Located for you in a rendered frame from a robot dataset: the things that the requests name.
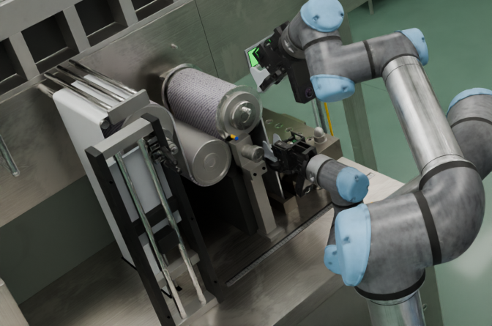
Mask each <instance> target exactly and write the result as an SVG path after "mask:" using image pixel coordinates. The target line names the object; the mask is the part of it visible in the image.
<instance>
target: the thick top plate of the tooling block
mask: <svg viewBox="0 0 492 326"><path fill-rule="evenodd" d="M262 119H263V122H264V127H265V129H266V134H267V137H268V140H269V144H273V134H275V133H276V134H278V135H279V137H280V139H281V141H282V140H284V139H287V140H288V138H289V137H291V131H292V132H295V133H297V134H300V135H301V136H304V137H305V140H306V143H307V144H310V145H312V146H314V147H315V148H316V151H317V153H319V154H323V155H326V156H328V157H330V158H332V159H335V160H338V159H340V158H341V157H343V152H342V149H341V145H340V139H339V138H336V137H334V136H331V135H329V134H327V133H325V135H326V138H327V141H326V142H325V143H324V144H315V143H314V137H313V136H314V129H315V128H313V127H310V126H307V125H305V124H302V123H301V122H298V121H295V120H293V119H290V118H288V117H286V116H284V115H281V114H278V113H276V112H274V111H271V110H269V109H267V108H264V107H263V111H262ZM297 177H298V174H296V173H294V174H288V176H287V177H286V178H288V179H290V180H292V181H294V182H297Z"/></svg>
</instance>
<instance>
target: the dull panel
mask: <svg viewBox="0 0 492 326"><path fill-rule="evenodd" d="M114 240H116V239H115V237H114V235H113V232H112V230H111V228H110V226H109V224H108V221H107V219H106V217H105V214H104V212H103V209H102V207H101V206H100V203H99V201H98V199H97V196H96V194H95V192H94V189H93V187H92V185H91V183H90V181H89V178H88V177H87V174H86V175H84V176H83V177H81V178H80V179H78V180H76V181H74V182H73V183H71V184H70V185H68V186H67V187H65V188H63V189H61V190H60V191H59V192H57V193H55V194H53V195H52V196H50V197H49V198H47V199H46V200H44V201H42V202H40V203H39V204H37V205H36V206H34V207H32V208H31V209H30V210H27V211H26V212H24V213H23V214H21V215H19V216H18V217H16V218H15V219H13V220H11V221H10V222H9V223H6V224H5V225H3V226H2V227H0V278H1V279H2V280H3V281H4V282H5V284H6V285H7V287H8V289H9V291H10V292H11V294H12V296H13V297H14V299H15V302H16V303H17V304H18V305H20V304H21V303H22V302H24V301H25V300H27V299H29V298H30V297H31V296H33V295H34V294H36V293H38V292H39V291H40V290H42V289H44V288H45V287H46V286H48V285H49V284H51V283H52V282H54V281H55V280H56V279H58V278H60V277H61V276H63V275H64V274H65V273H67V272H69V271H70V270H71V269H73V268H74V267H76V266H78V265H79V264H80V263H82V262H84V261H85V260H87V259H88V258H89V257H90V256H92V255H94V254H95V253H96V252H98V251H100V250H101V249H103V248H104V247H105V246H107V245H109V244H110V243H112V242H113V241H114Z"/></svg>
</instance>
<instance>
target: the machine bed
mask: <svg viewBox="0 0 492 326"><path fill-rule="evenodd" d="M337 161H338V162H341V163H343V164H346V165H347V166H350V167H354V168H356V169H357V170H359V171H361V172H362V173H364V174H365V175H367V174H369V173H370V172H371V173H373V174H375V176H374V177H372V178H371V179H369V182H370V185H369V187H368V190H369V191H368V194H367V195H366V197H365V198H364V199H363V201H364V204H368V203H371V202H375V201H380V200H383V199H385V198H386V197H388V196H389V195H390V194H392V193H394V192H395V191H396V190H397V189H399V188H400V187H402V186H403V185H405V184H403V183H402V182H399V181H397V180H395V179H392V178H390V177H387V176H385V175H383V174H380V173H378V172H377V171H374V170H372V169H369V168H367V167H365V166H362V165H360V164H358V163H355V162H354V161H351V160H349V159H346V158H344V157H341V158H340V159H338V160H337ZM295 198H296V201H297V206H298V207H297V208H295V209H294V210H292V211H291V212H290V213H289V214H287V215H286V214H284V213H282V212H280V211H279V210H276V209H275V208H273V207H271V209H272V214H273V216H274V219H275V223H276V224H277V225H279V226H281V227H282V228H284V229H285V232H284V233H283V234H281V235H280V236H279V237H278V238H276V239H275V240H273V241H272V242H271V241H269V240H268V239H266V238H264V237H262V236H261V235H260V234H258V232H256V233H255V234H254V235H253V236H249V235H247V234H245V233H244V232H243V231H241V230H239V229H238V228H236V227H235V226H233V225H231V224H230V223H228V222H227V221H225V220H223V219H222V218H220V217H218V216H217V215H216V214H214V213H212V212H210V211H209V210H207V209H206V208H204V207H202V206H201V205H200V204H197V203H196V202H194V201H193V200H191V199H189V198H188V200H189V202H190V206H191V207H192V210H193V214H194V216H195V219H196V222H197V224H198V227H199V230H200V232H201V236H202V237H203V240H204V244H205V246H206V249H207V252H208V254H209V258H210V259H211V262H212V266H213V268H214V270H215V274H216V276H217V279H218V282H219V284H220V288H221V289H222V292H223V296H224V298H225V300H224V301H223V302H222V303H221V304H219V303H218V304H217V305H215V306H214V307H212V308H211V309H210V310H208V311H207V312H206V313H205V314H203V315H202V316H201V317H199V318H198V319H197V320H195V321H194V322H193V323H192V324H191V325H189V326H290V325H291V324H292V323H293V322H295V321H296V320H297V319H298V318H300V317H301V315H303V314H304V313H305V312H306V311H308V310H309V309H310V308H312V307H313V306H314V305H315V304H316V303H317V302H318V301H320V300H321V299H322V298H323V297H325V296H326V295H327V294H329V293H330V292H331V291H332V290H333V289H334V288H335V287H337V286H338V285H339V284H341V283H342V282H343V279H342V275H339V274H336V273H333V272H332V271H330V270H329V269H327V267H326V266H325V264H324V254H325V252H324V249H325V247H326V246H327V241H328V238H329V232H330V229H331V225H332V220H333V217H334V209H333V208H332V209H330V210H329V211H328V212H326V213H325V214H324V215H322V216H321V217H320V218H319V219H317V220H316V221H315V222H313V223H312V224H310V225H309V226H308V227H307V228H306V229H304V230H303V231H301V232H300V233H299V234H298V235H297V236H295V237H294V238H292V239H291V240H289V241H288V242H287V243H286V244H285V245H283V246H282V247H281V248H279V249H278V250H276V251H275V252H274V253H273V254H272V255H270V256H269V257H267V258H266V259H265V260H263V261H262V262H261V263H260V264H258V265H257V266H256V267H254V268H253V269H252V270H251V271H249V272H248V273H246V274H245V275H244V276H242V277H241V278H240V279H239V280H238V281H236V282H235V283H233V284H232V285H230V286H229V287H228V286H226V285H225V284H224V283H225V282H226V281H227V280H228V279H229V278H231V277H232V276H234V275H235V274H237V273H238V272H239V271H240V270H242V269H243V268H244V267H246V266H247V265H248V264H249V263H251V262H252V261H253V260H255V259H256V258H258V257H259V256H260V255H261V254H263V253H264V252H265V251H267V250H268V249H270V248H271V247H272V246H273V245H274V244H276V243H277V242H279V241H280V240H281V239H283V238H284V237H285V236H286V235H288V234H289V233H291V232H292V231H293V230H295V229H296V228H297V227H298V226H300V225H301V224H302V223H304V222H305V221H306V220H307V219H309V218H310V217H312V216H313V215H315V214H316V213H317V212H318V211H319V210H321V209H322V208H323V207H325V206H326V205H328V203H330V202H331V201H332V200H331V196H330V192H329V191H328V190H325V189H321V190H314V189H312V191H311V192H309V194H307V195H305V196H303V197H301V198H300V197H299V196H297V197H296V196H295ZM122 257H123V255H122V252H121V250H120V248H119V246H118V243H117V241H116V240H114V241H113V242H112V243H110V244H109V245H107V246H105V247H104V248H103V249H101V250H100V251H98V252H96V253H95V254H94V255H92V256H90V257H89V258H88V259H87V260H85V261H84V262H82V263H80V264H79V265H78V266H76V267H74V268H73V269H71V270H70V271H69V272H67V273H65V274H64V275H63V276H61V277H60V278H58V279H56V280H55V281H54V282H52V283H51V284H49V285H48V286H46V287H45V288H44V289H42V290H40V291H39V292H38V293H36V294H34V295H33V296H31V297H30V298H29V299H27V300H25V301H24V302H22V303H21V304H20V305H18V307H19V308H20V310H21V312H22V313H23V315H24V317H25V318H26V321H27V322H28V323H29V326H161V324H160V321H159V319H158V317H157V315H156V313H155V310H154V308H153V305H152V303H151V301H150V299H149V296H148V294H147V292H146V290H145V287H144V285H143V283H142V280H141V278H140V275H139V274H138V271H136V270H135V269H134V268H133V267H131V266H130V265H129V264H128V263H126V261H124V260H123V259H122ZM175 280H176V283H177V285H178V287H176V290H177V292H178V295H179V298H180V300H181V302H182V305H183V307H185V306H186V305H187V304H189V303H190V302H192V301H193V300H194V299H196V298H197V297H198V296H197V294H196V292H195V289H194V286H193V283H192V281H191V279H190V276H189V274H188V271H187V270H186V271H185V272H183V273H182V274H181V275H179V276H178V277H177V278H175Z"/></svg>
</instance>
